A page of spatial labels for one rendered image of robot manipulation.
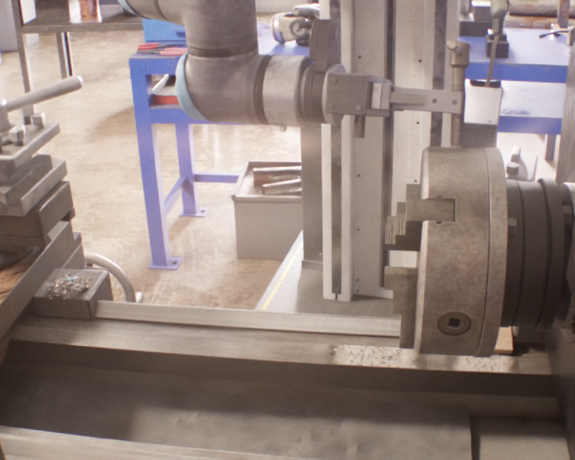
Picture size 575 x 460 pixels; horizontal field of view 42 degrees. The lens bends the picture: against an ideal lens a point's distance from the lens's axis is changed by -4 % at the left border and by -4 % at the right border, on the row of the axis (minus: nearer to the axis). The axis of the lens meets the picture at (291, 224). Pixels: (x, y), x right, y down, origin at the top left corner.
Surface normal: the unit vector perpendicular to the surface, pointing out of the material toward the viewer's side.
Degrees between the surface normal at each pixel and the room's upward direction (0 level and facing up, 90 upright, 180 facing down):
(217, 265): 0
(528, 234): 49
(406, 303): 70
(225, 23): 91
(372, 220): 90
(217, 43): 91
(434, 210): 41
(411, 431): 15
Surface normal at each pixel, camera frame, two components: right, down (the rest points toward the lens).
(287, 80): -0.29, -0.11
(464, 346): -0.11, 0.84
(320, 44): -0.32, 0.12
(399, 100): 0.19, 0.16
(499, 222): -0.12, -0.29
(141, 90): -0.15, 0.46
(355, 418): 0.23, -0.84
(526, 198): -0.07, -0.74
